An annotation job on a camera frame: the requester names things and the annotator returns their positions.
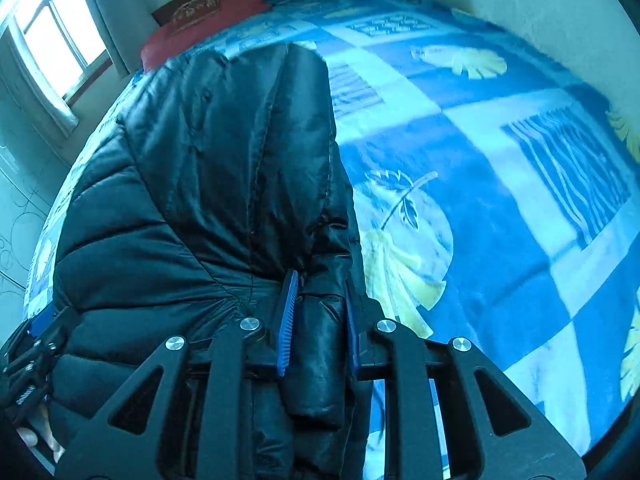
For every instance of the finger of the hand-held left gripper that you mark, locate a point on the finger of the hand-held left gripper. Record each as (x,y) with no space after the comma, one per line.
(57,330)

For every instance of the blue leaf-print bed sheet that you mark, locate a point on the blue leaf-print bed sheet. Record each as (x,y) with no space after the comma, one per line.
(475,170)

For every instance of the person's left hand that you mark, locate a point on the person's left hand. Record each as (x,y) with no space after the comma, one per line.
(42,435)

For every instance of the white circle-pattern sliding wardrobe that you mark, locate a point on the white circle-pattern sliding wardrobe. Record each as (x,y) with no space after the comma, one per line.
(20,200)

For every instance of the red pillow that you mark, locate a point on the red pillow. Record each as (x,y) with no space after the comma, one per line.
(200,25)

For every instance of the window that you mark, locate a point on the window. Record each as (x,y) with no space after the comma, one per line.
(55,30)

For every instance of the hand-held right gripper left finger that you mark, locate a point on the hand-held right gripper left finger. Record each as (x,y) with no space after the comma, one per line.
(287,315)

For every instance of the white curtain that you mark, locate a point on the white curtain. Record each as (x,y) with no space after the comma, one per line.
(45,95)
(107,15)

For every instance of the black puffer jacket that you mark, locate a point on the black puffer jacket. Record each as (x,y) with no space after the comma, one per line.
(200,170)

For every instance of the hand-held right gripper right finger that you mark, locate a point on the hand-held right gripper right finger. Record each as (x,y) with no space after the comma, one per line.
(352,335)

